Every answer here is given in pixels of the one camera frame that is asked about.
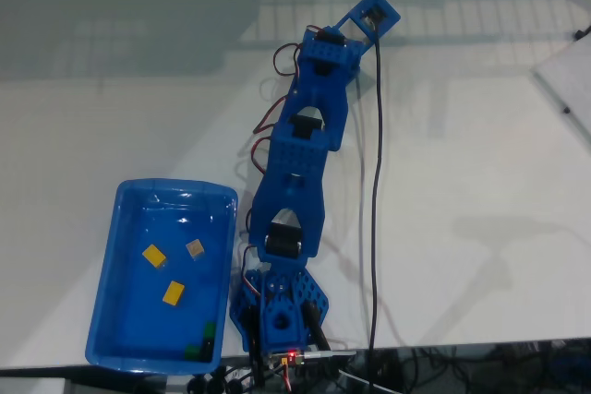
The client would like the white board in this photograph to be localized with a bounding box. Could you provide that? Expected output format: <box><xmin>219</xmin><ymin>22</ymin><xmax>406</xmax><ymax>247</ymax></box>
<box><xmin>530</xmin><ymin>36</ymin><xmax>591</xmax><ymax>156</ymax></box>

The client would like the white floor cable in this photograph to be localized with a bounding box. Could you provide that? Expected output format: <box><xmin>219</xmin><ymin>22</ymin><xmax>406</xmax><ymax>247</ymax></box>
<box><xmin>337</xmin><ymin>367</ymin><xmax>399</xmax><ymax>394</ymax></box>

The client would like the black camera cable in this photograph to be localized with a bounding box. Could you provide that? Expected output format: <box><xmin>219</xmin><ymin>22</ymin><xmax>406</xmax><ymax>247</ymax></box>
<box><xmin>366</xmin><ymin>24</ymin><xmax>408</xmax><ymax>394</ymax></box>

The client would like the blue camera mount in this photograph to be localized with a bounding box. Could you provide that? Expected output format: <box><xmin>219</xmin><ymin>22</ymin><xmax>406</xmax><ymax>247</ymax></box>
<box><xmin>338</xmin><ymin>0</ymin><xmax>403</xmax><ymax>43</ymax></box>

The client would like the yellow lego brick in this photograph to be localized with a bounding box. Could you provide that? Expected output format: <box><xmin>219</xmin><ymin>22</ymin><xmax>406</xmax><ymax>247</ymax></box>
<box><xmin>141</xmin><ymin>243</ymin><xmax>169</xmax><ymax>271</ymax></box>
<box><xmin>162</xmin><ymin>280</ymin><xmax>187</xmax><ymax>308</ymax></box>

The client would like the red white black servo wire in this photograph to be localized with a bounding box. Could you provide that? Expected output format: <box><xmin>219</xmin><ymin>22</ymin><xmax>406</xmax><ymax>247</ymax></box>
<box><xmin>250</xmin><ymin>92</ymin><xmax>291</xmax><ymax>137</ymax></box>
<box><xmin>271</xmin><ymin>42</ymin><xmax>307</xmax><ymax>78</ymax></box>

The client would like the blue plastic bin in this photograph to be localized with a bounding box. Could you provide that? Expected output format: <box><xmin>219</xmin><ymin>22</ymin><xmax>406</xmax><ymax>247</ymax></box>
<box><xmin>84</xmin><ymin>177</ymin><xmax>239</xmax><ymax>376</ymax></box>

